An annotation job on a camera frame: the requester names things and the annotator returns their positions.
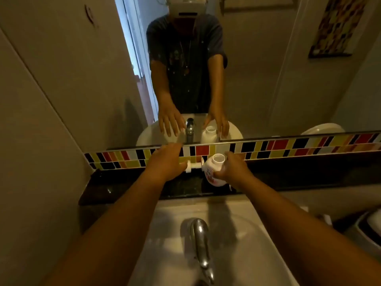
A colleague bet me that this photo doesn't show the chrome faucet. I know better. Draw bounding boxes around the chrome faucet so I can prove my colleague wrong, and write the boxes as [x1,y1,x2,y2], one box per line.
[190,218,215,285]

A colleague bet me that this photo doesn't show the white pump dispenser head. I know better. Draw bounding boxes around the white pump dispenser head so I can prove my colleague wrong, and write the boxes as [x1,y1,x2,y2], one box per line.
[185,158,206,174]

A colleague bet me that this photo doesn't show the person's right forearm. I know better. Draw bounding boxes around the person's right forearm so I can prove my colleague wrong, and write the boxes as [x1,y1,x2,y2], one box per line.
[237,176,381,286]

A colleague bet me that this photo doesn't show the person's left forearm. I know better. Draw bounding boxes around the person's left forearm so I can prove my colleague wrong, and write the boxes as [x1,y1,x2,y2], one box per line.
[42,172,171,286]

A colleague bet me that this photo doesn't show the person's left hand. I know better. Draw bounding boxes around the person's left hand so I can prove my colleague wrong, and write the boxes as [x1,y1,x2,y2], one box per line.
[145,142,188,186]

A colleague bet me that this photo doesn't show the person's right hand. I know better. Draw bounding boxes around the person's right hand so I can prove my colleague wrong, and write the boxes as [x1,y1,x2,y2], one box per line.
[213,152,254,191]

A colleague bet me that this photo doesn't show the white plastic bottle red print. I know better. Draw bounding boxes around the white plastic bottle red print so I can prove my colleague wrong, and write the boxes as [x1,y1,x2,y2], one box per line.
[204,154,228,187]

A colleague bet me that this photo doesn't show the large wall mirror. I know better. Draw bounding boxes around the large wall mirror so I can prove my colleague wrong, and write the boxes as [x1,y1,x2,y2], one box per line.
[0,0,381,152]

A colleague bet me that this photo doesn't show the white ceramic sink basin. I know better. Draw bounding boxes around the white ceramic sink basin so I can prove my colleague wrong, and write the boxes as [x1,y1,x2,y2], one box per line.
[127,195,299,286]

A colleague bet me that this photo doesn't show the white toilet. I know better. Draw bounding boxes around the white toilet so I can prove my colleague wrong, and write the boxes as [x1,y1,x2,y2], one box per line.
[342,207,381,261]

